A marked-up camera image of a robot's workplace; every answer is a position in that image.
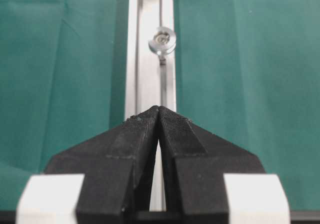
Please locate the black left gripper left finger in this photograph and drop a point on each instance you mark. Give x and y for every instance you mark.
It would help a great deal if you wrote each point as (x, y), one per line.
(118, 167)

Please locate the silver aluminium extrusion rail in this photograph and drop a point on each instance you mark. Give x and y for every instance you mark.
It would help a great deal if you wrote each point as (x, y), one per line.
(150, 79)

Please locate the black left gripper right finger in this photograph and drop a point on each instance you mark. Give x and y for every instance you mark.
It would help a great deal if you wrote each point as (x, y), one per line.
(194, 161)

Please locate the green table cloth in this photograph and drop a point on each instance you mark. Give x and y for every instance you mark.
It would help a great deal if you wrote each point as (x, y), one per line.
(246, 70)

